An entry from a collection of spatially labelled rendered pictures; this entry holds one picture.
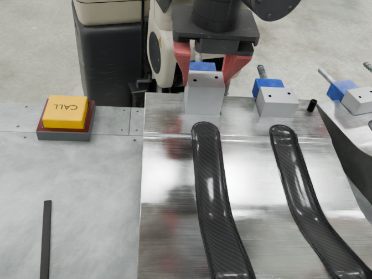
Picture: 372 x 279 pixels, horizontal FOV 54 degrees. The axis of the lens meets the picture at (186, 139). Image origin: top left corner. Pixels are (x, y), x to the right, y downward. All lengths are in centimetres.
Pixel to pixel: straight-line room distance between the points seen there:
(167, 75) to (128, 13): 29
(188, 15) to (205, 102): 12
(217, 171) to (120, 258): 16
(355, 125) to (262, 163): 22
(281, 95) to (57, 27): 216
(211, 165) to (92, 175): 18
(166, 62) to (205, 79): 38
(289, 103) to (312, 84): 179
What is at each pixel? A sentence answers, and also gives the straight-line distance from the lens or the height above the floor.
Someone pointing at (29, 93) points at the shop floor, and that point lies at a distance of 204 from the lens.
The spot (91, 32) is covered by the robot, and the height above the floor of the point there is 67.
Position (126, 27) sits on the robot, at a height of 68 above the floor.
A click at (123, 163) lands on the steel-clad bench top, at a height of 80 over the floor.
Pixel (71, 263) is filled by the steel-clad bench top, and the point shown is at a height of 80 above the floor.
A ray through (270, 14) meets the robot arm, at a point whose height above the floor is 108.
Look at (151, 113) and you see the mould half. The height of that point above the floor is 89.
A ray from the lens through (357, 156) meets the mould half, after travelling 61.
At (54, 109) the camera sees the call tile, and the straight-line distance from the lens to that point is 61.
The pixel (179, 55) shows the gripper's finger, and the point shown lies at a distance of 44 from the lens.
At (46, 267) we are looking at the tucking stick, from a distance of 48.
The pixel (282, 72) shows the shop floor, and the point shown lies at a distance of 235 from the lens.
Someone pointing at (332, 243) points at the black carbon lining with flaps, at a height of 90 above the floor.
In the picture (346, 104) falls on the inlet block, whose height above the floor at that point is 86.
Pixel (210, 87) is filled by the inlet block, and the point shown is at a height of 94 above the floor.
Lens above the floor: 122
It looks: 45 degrees down
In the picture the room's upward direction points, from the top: 8 degrees clockwise
